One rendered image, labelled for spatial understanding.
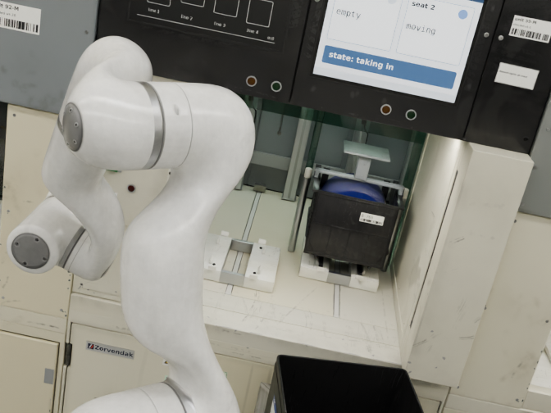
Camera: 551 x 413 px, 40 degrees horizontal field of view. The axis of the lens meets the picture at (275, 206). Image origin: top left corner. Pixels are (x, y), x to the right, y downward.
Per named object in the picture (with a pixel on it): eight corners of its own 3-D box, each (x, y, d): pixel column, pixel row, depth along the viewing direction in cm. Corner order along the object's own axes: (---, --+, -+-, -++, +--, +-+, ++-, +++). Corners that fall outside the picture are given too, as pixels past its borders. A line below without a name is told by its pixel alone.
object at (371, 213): (293, 265, 197) (319, 152, 185) (298, 233, 216) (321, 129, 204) (384, 284, 197) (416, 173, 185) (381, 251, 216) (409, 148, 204)
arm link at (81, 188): (175, 145, 110) (115, 260, 130) (77, 89, 108) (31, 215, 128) (152, 183, 103) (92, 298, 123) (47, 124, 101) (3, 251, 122)
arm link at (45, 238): (97, 214, 127) (47, 187, 126) (70, 247, 115) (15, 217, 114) (77, 252, 131) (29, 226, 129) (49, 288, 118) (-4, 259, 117)
